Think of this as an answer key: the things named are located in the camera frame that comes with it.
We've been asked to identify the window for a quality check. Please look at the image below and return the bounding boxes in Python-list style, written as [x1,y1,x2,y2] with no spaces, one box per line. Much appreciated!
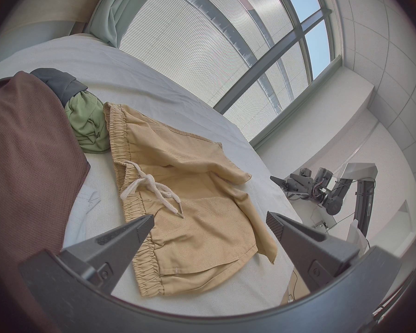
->
[116,0,344,148]

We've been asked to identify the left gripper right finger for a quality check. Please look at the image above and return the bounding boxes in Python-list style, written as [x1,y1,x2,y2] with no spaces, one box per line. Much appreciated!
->
[266,211,361,294]

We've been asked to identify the pale blue garment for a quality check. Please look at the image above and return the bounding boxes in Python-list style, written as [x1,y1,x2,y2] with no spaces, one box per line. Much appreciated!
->
[64,186,101,249]

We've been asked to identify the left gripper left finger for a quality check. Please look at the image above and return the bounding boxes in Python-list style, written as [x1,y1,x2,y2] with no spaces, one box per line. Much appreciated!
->
[59,214,155,292]

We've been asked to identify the brown shorts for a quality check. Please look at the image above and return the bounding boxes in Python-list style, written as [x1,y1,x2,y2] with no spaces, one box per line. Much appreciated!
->
[0,71,91,325]

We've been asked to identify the black garment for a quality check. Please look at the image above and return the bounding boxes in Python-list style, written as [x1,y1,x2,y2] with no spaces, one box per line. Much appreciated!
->
[31,67,89,106]

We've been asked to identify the tan shorts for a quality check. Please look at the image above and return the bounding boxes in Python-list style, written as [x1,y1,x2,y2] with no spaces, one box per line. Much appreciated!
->
[103,102,278,296]

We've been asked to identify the green garment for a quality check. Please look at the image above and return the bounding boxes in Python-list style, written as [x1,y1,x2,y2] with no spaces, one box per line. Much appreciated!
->
[64,89,111,153]

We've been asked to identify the blue-green curtain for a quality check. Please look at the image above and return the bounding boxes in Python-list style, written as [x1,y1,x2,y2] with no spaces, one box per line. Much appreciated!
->
[88,0,167,48]

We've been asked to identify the bed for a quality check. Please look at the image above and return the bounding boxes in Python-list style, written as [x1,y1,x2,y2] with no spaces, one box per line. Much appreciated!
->
[0,0,312,311]

